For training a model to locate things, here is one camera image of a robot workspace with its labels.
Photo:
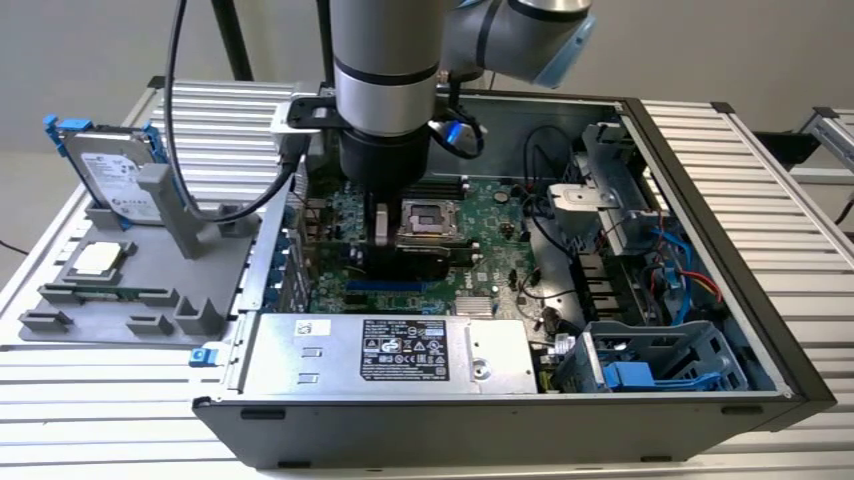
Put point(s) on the green motherboard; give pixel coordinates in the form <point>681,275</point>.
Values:
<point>494,235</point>

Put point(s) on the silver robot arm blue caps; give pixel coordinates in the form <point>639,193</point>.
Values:
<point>387,75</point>

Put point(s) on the open grey PC case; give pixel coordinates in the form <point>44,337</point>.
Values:
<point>467,435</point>

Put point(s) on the grey plastic parts rack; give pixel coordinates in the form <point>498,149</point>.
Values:
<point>154,280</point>

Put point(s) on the silver CPU chip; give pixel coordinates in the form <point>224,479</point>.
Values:
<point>96,257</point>

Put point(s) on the small blue case latch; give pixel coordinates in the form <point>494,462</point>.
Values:
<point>202,357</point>

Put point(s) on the black wrist camera blue light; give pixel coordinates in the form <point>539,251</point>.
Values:
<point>456,132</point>

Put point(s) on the silver power supply unit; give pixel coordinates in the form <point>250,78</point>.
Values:
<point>334,360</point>

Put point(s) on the blue disk carrier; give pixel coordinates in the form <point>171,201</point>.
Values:
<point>627,375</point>

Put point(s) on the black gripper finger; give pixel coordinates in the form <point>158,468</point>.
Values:
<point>382,225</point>

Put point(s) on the green graphics card black shroud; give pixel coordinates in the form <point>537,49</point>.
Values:
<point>423,265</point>

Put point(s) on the blue expansion slot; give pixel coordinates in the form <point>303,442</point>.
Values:
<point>394,287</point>

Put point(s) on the black stand pole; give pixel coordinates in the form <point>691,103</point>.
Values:
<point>234,45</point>
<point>323,30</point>

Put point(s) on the hard disk in blue carrier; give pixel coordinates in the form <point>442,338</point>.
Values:
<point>107,170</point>

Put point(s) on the grey plastic disk bay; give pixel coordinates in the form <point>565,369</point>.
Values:
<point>641,331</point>

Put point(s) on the metal CPU socket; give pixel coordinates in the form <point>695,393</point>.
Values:
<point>430,217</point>

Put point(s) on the round silver coin battery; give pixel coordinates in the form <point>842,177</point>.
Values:
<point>502,194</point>

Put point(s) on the metal drive cage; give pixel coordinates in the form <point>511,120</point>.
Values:
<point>621,180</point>

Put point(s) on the green RAM stick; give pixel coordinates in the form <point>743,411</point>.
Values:
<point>110,295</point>

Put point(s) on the silver finned heat sink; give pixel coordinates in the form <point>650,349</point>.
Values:
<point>476,305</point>

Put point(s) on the aluminium slat side table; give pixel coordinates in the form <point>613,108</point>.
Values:
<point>830,125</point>

